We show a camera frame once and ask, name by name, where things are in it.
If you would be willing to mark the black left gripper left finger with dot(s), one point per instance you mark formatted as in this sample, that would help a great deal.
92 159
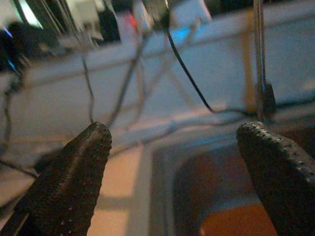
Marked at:
69 186

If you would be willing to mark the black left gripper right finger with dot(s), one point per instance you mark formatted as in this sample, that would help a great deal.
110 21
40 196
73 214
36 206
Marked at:
283 177

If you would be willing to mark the stainless steel kitchen sink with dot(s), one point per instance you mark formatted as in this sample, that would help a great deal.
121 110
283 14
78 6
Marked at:
221 182

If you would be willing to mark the orange flat board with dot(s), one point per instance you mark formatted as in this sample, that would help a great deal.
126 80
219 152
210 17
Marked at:
236 221

